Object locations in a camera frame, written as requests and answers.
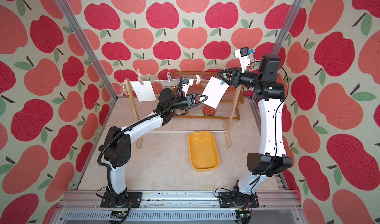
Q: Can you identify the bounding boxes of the right aluminium corner post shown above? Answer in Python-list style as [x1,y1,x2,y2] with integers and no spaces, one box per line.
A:
[271,0,305,55]

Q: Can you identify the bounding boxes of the white postcard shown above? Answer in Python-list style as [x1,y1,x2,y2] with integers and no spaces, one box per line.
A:
[130,81,156,102]
[202,77,229,109]

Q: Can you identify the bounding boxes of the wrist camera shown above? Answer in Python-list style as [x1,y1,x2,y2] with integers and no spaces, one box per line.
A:
[234,47,255,73]
[182,78,194,97]

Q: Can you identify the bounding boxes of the yellow plastic tray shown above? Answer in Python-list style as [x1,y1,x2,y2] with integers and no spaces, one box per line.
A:
[188,131,220,171]

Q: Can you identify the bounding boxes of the wooden shelf with ribbed panels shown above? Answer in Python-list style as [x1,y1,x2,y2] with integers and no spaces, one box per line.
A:
[170,71,244,121]

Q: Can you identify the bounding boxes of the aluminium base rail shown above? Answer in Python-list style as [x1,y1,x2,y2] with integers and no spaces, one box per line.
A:
[49,190,308,224]

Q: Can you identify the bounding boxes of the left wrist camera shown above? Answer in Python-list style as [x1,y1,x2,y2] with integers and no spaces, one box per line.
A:
[182,78,194,97]

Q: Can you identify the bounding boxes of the pink clothespin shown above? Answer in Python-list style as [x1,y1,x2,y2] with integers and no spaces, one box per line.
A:
[137,69,144,86]

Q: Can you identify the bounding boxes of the left aluminium corner post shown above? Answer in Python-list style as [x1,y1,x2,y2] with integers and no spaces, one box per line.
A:
[47,0,118,98]

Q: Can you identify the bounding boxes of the white clothespin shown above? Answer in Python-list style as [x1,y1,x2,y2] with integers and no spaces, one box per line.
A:
[196,74,201,84]

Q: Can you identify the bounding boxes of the teal clothespin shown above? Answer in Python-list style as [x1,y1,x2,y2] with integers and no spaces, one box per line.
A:
[220,73,230,85]

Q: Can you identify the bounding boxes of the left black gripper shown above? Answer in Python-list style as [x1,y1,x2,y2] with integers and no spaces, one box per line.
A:
[167,93,207,111]

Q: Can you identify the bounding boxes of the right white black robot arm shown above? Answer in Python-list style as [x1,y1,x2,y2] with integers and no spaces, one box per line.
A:
[217,54,293,209]

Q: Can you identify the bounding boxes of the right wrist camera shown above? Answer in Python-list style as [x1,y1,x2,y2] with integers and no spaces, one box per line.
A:
[234,47,255,73]

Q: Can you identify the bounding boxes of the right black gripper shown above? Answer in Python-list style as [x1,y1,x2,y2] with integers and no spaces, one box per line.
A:
[217,69,260,91]

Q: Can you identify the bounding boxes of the grey clothespin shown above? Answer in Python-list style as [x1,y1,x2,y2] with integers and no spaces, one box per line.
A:
[166,72,172,82]

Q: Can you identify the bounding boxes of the wooden hanging rack frame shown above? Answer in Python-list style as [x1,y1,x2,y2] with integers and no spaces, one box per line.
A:
[122,78,244,148]

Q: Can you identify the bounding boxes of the red round tin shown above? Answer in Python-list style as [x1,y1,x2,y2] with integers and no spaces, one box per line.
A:
[202,105,216,117]

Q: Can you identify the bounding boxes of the aluminium corner post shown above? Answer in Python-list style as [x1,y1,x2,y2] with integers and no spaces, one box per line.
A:
[47,0,118,98]
[271,0,305,55]

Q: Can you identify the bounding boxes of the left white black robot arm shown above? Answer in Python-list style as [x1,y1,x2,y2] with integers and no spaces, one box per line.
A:
[97,77,208,208]

